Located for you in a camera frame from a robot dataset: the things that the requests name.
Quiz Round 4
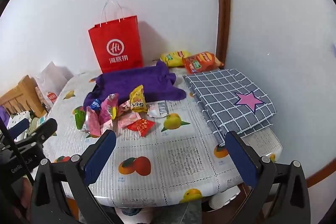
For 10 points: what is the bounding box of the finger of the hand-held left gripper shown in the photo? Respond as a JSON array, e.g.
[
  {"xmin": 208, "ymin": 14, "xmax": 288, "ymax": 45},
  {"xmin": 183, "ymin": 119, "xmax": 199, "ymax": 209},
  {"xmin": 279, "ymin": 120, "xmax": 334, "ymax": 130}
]
[
  {"xmin": 12, "ymin": 118, "xmax": 58, "ymax": 147},
  {"xmin": 8, "ymin": 118, "xmax": 30, "ymax": 139}
]

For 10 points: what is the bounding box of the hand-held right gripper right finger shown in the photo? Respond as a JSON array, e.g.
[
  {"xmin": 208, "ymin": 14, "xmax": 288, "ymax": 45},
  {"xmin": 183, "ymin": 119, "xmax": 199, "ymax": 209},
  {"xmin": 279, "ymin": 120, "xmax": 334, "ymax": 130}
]
[{"xmin": 224, "ymin": 131, "xmax": 311, "ymax": 224}]

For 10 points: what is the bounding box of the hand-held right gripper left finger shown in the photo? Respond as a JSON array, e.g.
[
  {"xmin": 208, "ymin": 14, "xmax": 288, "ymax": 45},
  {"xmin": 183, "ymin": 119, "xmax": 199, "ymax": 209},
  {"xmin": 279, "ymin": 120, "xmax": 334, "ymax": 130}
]
[{"xmin": 30, "ymin": 130, "xmax": 117, "ymax": 224}]

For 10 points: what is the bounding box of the pale pink snack packet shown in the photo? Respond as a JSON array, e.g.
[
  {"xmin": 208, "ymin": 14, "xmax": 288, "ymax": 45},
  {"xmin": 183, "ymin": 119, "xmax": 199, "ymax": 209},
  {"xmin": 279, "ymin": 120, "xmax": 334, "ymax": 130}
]
[
  {"xmin": 117, "ymin": 112, "xmax": 142, "ymax": 129},
  {"xmin": 85, "ymin": 107, "xmax": 103, "ymax": 136},
  {"xmin": 118, "ymin": 99, "xmax": 137, "ymax": 117}
]

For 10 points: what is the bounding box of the red snack packet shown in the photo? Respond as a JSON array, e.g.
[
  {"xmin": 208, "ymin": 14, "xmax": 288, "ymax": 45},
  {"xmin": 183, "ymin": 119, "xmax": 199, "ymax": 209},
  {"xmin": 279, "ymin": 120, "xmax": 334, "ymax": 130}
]
[{"xmin": 127, "ymin": 119, "xmax": 155, "ymax": 138}]

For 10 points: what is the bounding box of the magenta green snack packet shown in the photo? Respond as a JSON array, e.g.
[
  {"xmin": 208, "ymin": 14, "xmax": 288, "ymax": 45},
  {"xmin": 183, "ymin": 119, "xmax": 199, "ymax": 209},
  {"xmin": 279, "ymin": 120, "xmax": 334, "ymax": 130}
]
[{"xmin": 98, "ymin": 93, "xmax": 120, "ymax": 121}]

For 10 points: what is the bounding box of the blue snack packet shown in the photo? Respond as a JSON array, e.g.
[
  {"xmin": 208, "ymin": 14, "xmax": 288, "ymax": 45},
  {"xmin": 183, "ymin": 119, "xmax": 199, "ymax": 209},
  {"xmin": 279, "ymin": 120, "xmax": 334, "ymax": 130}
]
[{"xmin": 88, "ymin": 98, "xmax": 103, "ymax": 111}]

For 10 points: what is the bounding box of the yellow triangular snack packet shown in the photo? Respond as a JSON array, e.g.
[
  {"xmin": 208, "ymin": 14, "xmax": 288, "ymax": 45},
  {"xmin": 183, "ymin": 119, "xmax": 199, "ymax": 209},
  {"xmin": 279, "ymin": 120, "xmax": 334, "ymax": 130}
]
[{"xmin": 129, "ymin": 85, "xmax": 147, "ymax": 113}]

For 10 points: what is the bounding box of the white snack packet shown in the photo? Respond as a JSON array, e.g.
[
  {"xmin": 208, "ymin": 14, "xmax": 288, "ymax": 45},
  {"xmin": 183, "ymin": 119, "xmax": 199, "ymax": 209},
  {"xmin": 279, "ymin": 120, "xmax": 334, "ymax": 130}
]
[{"xmin": 146, "ymin": 100, "xmax": 168, "ymax": 118}]

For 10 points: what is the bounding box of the white plush toy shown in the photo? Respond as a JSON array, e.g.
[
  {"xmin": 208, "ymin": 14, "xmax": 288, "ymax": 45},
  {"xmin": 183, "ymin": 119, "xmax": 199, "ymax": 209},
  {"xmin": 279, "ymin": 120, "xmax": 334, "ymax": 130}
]
[{"xmin": 8, "ymin": 111, "xmax": 49, "ymax": 140}]

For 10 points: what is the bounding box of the violet fabric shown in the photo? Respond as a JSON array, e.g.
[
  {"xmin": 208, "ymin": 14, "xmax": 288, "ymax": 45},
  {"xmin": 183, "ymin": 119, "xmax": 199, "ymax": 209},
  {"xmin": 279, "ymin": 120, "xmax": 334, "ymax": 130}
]
[{"xmin": 0, "ymin": 106, "xmax": 9, "ymax": 125}]

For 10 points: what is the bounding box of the wooden furniture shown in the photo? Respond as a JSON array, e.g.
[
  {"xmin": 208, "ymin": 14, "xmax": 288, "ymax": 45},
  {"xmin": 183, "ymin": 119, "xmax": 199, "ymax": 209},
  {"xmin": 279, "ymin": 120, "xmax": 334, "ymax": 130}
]
[{"xmin": 0, "ymin": 75, "xmax": 46, "ymax": 119}]

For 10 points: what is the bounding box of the white plastic bag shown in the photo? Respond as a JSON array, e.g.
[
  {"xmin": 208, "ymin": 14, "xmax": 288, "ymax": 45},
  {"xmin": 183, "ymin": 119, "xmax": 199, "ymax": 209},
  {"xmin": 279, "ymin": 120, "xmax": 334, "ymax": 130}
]
[{"xmin": 33, "ymin": 61, "xmax": 74, "ymax": 111}]

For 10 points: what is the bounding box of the fruit print tablecloth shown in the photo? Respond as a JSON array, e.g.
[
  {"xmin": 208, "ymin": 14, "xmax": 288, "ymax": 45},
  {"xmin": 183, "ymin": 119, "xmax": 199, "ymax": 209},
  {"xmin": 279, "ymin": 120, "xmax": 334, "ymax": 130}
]
[{"xmin": 42, "ymin": 60, "xmax": 283, "ymax": 207}]

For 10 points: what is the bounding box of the grey checked cloth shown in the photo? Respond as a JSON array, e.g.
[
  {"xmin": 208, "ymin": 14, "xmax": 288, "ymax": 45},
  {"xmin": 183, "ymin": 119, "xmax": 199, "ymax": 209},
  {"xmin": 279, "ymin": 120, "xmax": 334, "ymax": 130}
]
[{"xmin": 183, "ymin": 69, "xmax": 277, "ymax": 147}]

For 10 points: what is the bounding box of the wooden baseboard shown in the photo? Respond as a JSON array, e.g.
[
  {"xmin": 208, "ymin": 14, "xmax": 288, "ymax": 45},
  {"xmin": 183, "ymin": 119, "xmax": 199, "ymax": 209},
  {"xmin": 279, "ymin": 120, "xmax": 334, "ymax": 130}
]
[{"xmin": 306, "ymin": 165, "xmax": 334, "ymax": 189}]

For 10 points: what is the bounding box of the purple towel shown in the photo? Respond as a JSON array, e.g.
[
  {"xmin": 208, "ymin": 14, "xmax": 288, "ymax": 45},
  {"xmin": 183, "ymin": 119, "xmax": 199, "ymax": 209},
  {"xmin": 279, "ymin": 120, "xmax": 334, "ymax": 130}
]
[{"xmin": 83, "ymin": 61, "xmax": 187, "ymax": 110}]

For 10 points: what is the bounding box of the orange chips bag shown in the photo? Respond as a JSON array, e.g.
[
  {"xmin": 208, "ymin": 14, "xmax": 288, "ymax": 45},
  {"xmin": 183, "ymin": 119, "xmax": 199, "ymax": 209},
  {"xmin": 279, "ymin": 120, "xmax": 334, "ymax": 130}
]
[{"xmin": 182, "ymin": 52, "xmax": 224, "ymax": 75}]

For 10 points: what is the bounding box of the red paper bag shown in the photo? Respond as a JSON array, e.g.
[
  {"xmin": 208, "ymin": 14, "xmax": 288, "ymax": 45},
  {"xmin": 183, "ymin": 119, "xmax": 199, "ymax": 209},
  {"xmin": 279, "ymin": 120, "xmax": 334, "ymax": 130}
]
[{"xmin": 88, "ymin": 0, "xmax": 144, "ymax": 73}]

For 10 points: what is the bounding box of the yellow chips bag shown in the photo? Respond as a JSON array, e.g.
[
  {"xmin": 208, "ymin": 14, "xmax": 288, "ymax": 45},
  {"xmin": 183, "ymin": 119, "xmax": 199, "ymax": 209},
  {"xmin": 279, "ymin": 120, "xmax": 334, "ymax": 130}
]
[{"xmin": 160, "ymin": 50, "xmax": 193, "ymax": 68}]

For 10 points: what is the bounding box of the wooden door frame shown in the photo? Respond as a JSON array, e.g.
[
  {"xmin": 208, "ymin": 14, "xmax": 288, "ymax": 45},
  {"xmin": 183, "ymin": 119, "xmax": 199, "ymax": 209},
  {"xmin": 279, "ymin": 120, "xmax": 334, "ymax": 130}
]
[{"xmin": 215, "ymin": 0, "xmax": 231, "ymax": 69}]

